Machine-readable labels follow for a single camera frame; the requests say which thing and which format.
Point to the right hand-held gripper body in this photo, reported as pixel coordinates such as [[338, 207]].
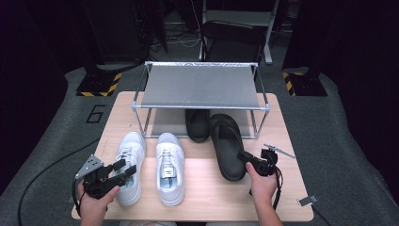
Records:
[[266, 164]]

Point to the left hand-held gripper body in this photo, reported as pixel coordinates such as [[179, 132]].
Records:
[[94, 182]]

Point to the white sneaker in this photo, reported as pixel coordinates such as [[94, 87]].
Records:
[[131, 185], [171, 188]]

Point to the black slipper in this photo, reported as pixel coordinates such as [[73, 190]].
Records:
[[197, 125], [227, 150]]

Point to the grey metal shoe rack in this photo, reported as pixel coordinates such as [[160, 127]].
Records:
[[200, 86]]

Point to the person's right hand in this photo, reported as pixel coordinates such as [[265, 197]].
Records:
[[263, 188]]

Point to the person's left hand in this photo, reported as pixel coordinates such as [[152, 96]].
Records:
[[94, 207]]

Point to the grey tape strip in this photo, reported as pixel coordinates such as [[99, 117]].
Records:
[[70, 200], [307, 201]]

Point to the black stand striped base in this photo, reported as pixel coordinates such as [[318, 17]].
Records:
[[97, 83], [306, 84]]

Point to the black chair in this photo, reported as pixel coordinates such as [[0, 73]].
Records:
[[232, 31]]

